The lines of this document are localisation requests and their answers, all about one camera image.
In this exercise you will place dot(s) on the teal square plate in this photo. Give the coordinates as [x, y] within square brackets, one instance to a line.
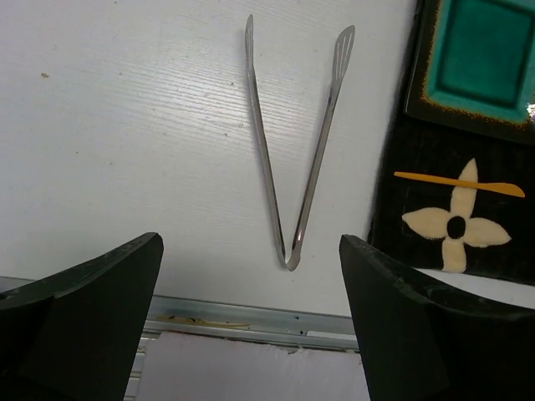
[473, 68]

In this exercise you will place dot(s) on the aluminium table rail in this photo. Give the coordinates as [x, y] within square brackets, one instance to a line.
[284, 328]

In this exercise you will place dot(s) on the black floral placemat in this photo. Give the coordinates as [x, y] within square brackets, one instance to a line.
[451, 228]

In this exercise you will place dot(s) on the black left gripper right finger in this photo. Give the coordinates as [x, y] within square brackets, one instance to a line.
[422, 339]

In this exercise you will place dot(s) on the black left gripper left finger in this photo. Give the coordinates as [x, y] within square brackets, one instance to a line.
[74, 335]

